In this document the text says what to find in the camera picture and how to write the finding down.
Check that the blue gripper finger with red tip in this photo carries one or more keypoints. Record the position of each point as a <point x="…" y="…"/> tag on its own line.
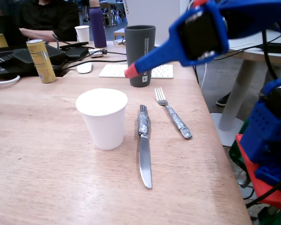
<point x="152" y="58"/>

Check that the person's bare forearm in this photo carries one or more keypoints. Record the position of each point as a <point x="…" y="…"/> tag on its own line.
<point x="37" y="35"/>

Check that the red robot base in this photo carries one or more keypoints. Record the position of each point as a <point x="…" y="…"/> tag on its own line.
<point x="255" y="173"/>

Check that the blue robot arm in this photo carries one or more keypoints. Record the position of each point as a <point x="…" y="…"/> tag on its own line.
<point x="260" y="129"/>

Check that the dark gray cup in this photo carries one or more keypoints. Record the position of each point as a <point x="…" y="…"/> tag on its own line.
<point x="139" y="42"/>

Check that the silver flat drive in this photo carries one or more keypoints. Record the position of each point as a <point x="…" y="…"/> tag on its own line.
<point x="119" y="42"/>

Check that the white keyboard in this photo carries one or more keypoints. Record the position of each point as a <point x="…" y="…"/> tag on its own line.
<point x="112" y="70"/>

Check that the small silver adapter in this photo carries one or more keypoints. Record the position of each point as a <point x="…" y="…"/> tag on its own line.
<point x="96" y="53"/>

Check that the purple bottle wooden cap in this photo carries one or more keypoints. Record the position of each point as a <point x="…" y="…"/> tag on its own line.
<point x="97" y="25"/>

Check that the white computer mouse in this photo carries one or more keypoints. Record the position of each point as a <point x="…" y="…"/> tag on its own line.
<point x="84" y="68"/>

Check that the black shoe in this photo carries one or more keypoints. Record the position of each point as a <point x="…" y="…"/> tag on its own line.
<point x="223" y="100"/>

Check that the small white paper cup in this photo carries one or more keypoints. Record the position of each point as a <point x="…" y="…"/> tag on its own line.
<point x="82" y="34"/>

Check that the black power brick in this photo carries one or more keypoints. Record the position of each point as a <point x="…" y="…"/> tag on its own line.
<point x="76" y="54"/>

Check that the large white paper cup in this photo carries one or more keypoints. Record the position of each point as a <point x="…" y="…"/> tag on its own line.
<point x="103" y="117"/>

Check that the black phone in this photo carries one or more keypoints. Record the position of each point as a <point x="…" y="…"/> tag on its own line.
<point x="73" y="45"/>

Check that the yellow drink can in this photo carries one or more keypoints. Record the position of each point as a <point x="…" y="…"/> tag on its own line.
<point x="43" y="63"/>

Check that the person in black shirt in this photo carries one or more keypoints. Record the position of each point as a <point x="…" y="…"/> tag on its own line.
<point x="51" y="16"/>

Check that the black flat electronic device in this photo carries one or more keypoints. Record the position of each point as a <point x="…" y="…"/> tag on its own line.
<point x="18" y="61"/>

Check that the red wrist camera mount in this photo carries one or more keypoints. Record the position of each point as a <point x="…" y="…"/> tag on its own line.
<point x="197" y="2"/>

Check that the white pedestal table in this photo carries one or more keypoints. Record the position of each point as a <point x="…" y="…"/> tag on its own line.
<point x="236" y="93"/>

